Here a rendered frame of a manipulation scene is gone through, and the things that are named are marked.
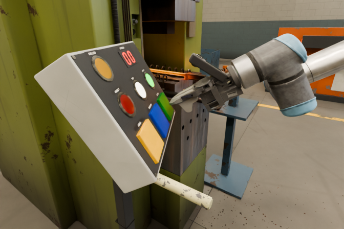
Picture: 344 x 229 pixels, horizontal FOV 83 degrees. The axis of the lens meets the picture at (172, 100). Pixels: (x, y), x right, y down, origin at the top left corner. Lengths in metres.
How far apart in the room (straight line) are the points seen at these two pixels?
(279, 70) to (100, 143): 0.45
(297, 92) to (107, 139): 0.47
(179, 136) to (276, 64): 0.61
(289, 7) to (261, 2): 0.96
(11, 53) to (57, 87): 0.76
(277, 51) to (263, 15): 7.94
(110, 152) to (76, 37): 0.57
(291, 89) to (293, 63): 0.07
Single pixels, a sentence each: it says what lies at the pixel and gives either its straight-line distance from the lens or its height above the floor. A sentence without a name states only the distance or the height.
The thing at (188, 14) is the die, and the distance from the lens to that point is 1.03.
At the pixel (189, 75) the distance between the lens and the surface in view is 1.04.
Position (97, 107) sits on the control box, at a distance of 0.36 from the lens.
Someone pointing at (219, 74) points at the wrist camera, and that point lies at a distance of 0.55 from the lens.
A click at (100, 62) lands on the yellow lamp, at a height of 1.18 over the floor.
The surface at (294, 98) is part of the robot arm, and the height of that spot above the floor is 1.07.
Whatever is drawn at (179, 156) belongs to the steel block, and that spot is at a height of 0.60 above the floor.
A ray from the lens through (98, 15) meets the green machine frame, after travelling 0.79.
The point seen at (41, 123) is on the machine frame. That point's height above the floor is 0.77.
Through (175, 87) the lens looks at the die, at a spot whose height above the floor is 0.96.
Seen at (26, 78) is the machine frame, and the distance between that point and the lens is 1.15.
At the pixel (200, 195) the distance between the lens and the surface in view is 0.83.
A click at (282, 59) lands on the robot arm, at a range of 0.56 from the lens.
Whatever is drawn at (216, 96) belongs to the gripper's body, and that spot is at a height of 1.06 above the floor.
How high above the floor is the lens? 1.24
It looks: 20 degrees down
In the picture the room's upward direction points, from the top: straight up
